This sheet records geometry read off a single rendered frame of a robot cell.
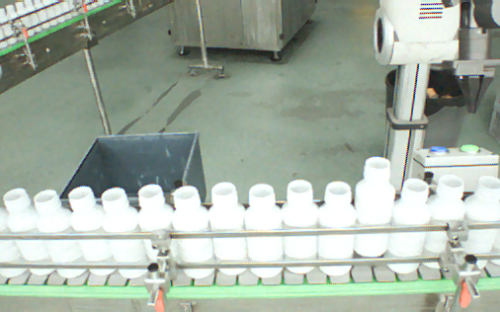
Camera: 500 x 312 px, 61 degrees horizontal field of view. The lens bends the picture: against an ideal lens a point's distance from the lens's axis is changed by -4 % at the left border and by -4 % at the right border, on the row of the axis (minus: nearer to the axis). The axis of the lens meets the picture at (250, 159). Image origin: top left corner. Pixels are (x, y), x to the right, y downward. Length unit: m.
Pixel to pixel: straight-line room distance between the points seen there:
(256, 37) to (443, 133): 2.51
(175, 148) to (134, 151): 0.13
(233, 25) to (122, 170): 3.21
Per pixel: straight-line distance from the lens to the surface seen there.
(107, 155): 1.40
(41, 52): 2.51
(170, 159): 1.35
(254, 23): 4.38
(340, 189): 0.69
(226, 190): 0.70
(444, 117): 2.32
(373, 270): 0.78
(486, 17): 0.82
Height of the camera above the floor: 1.57
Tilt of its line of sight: 33 degrees down
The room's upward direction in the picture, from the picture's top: 5 degrees counter-clockwise
